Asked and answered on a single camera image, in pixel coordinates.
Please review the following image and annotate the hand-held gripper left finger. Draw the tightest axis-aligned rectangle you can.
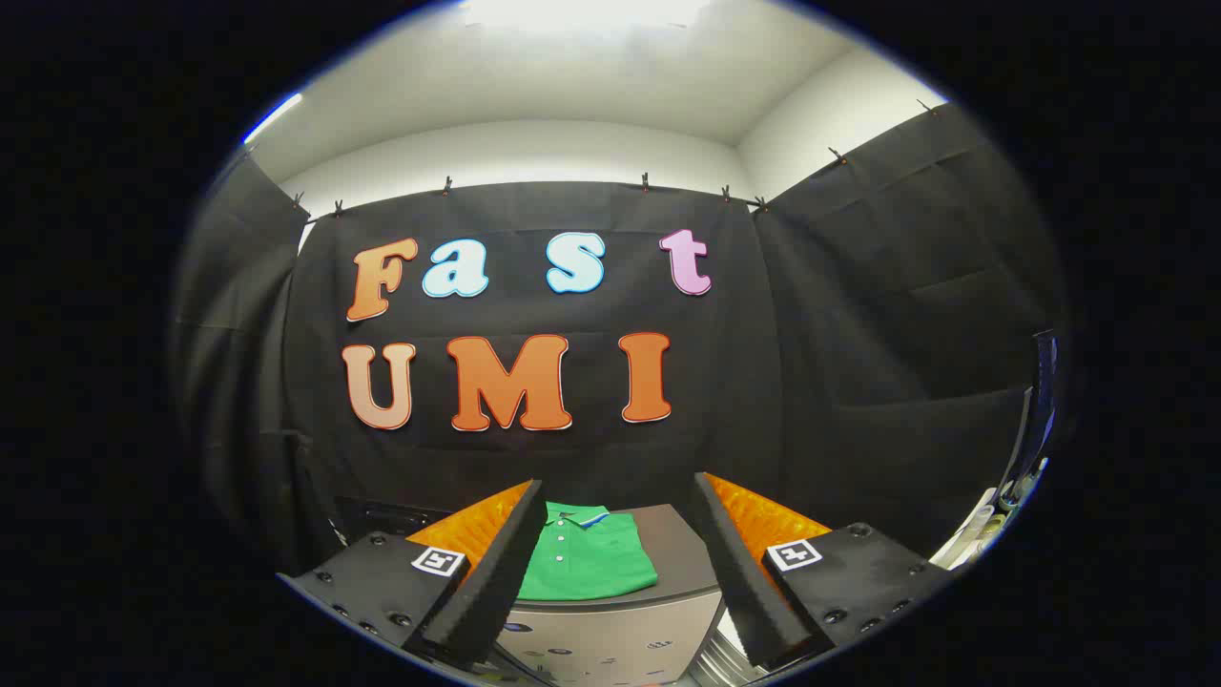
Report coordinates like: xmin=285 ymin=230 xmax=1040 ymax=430
xmin=277 ymin=479 xmax=549 ymax=669

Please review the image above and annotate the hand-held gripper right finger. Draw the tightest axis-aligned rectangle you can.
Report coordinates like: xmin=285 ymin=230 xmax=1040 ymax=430
xmin=692 ymin=471 xmax=955 ymax=671

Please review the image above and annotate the green polo shirt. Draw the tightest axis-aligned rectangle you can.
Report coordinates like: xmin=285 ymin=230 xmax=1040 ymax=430
xmin=515 ymin=501 xmax=659 ymax=602

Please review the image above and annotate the grey cabinet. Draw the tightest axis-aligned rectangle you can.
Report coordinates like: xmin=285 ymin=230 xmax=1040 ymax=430
xmin=494 ymin=503 xmax=728 ymax=687

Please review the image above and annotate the black backdrop cloth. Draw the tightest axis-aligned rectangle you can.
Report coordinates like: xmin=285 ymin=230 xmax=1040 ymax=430
xmin=172 ymin=100 xmax=1065 ymax=583

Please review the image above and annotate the white plastic item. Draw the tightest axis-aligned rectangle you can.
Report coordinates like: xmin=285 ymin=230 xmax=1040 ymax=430
xmin=930 ymin=487 xmax=1014 ymax=573

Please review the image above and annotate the ceiling light strip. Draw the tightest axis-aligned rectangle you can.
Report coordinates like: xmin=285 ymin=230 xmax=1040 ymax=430
xmin=243 ymin=93 xmax=304 ymax=144

